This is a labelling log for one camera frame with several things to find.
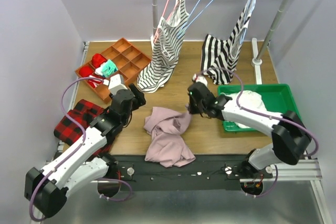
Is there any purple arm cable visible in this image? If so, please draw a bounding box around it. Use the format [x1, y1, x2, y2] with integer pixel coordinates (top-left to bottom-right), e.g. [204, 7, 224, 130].
[28, 76, 112, 221]
[193, 67, 319, 198]

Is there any mauve tank top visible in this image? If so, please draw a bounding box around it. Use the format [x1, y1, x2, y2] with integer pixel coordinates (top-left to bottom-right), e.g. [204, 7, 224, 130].
[144, 106, 196, 168]

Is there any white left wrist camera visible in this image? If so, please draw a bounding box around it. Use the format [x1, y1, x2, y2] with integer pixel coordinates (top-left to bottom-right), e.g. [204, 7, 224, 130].
[108, 74, 127, 95]

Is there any grey right rack pole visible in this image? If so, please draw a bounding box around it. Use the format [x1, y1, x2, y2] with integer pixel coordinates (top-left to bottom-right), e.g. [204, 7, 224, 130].
[257, 0, 289, 59]

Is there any thin striped white tank top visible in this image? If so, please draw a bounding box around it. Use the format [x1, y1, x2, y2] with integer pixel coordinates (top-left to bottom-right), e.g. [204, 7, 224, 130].
[137, 0, 190, 93]

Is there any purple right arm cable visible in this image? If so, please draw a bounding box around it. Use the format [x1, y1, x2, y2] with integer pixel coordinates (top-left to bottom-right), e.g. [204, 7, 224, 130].
[193, 67, 319, 198]

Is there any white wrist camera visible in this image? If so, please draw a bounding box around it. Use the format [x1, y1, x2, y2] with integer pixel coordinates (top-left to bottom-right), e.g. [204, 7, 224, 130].
[192, 74, 208, 86]
[108, 74, 127, 95]

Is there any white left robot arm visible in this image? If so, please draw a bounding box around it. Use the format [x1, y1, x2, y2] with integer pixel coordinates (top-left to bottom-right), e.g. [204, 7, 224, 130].
[24, 84, 146, 222]

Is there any red sock rolled back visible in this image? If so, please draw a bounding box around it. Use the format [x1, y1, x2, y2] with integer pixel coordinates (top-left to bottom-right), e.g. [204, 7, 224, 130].
[91, 54, 107, 68]

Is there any aluminium frame rail left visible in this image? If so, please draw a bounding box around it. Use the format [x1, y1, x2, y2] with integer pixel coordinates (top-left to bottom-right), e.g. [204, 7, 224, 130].
[30, 41, 90, 224]

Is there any brown compartment organizer tray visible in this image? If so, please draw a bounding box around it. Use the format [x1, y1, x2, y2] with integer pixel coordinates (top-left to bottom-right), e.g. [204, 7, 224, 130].
[75, 38, 151, 107]

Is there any teal and white sock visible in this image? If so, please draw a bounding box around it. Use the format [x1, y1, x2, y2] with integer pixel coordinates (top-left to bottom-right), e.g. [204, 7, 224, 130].
[95, 59, 118, 78]

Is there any blue wire hanger middle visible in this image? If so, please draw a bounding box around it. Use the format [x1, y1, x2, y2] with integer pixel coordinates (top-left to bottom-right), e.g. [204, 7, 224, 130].
[177, 0, 214, 39]

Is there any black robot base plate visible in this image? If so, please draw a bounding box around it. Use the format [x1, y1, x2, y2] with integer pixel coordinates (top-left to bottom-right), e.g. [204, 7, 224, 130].
[105, 154, 273, 191]

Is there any white rack base rail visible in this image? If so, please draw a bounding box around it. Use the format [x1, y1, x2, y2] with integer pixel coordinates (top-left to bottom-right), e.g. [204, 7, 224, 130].
[251, 38, 262, 84]

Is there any grey left rack pole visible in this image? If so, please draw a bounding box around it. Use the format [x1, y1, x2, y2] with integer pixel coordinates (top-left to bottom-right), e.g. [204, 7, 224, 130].
[150, 0, 158, 47]

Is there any wide striped black white top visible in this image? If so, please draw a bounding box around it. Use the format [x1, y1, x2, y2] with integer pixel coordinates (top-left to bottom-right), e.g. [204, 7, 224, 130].
[201, 11, 243, 85]

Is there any red sock rolled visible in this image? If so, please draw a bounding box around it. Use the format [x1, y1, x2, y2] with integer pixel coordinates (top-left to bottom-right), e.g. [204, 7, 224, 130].
[78, 65, 94, 78]
[91, 54, 107, 68]

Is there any red white striped sock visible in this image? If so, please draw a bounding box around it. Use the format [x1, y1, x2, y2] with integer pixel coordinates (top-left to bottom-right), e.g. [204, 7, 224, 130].
[87, 75, 109, 89]

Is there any grey rack pole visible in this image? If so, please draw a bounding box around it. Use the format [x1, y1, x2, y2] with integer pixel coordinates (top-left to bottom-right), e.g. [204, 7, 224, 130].
[150, 0, 158, 47]
[257, 0, 289, 59]

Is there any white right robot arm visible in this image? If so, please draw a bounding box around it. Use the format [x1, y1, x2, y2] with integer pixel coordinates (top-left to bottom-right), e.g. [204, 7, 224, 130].
[188, 82, 312, 178]

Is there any red sock rolled front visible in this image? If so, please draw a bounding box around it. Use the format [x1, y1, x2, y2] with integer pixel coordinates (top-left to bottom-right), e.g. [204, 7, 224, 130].
[78, 65, 94, 78]

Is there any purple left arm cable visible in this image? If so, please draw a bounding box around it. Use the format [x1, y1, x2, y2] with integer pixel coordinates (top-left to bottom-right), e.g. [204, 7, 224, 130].
[28, 76, 112, 221]

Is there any blue wire hanger right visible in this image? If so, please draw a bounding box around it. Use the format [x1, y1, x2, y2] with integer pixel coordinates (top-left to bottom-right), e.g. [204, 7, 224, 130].
[238, 0, 257, 45]

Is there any blue wire hanger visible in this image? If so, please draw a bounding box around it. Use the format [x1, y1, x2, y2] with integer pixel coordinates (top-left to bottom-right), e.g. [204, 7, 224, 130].
[177, 0, 214, 39]
[238, 0, 257, 45]

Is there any red black plaid shirt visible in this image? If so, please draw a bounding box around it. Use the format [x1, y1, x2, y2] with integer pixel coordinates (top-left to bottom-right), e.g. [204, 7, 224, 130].
[54, 99, 116, 158]

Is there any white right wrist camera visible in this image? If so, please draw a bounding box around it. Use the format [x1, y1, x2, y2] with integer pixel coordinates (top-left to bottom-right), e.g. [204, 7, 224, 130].
[192, 74, 208, 86]

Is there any green plastic tray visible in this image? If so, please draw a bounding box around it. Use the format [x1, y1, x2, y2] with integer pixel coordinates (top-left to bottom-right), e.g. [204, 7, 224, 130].
[217, 84, 301, 133]

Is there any white garment in tray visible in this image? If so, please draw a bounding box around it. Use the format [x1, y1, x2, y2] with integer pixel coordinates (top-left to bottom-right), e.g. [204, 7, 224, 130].
[221, 90, 267, 129]

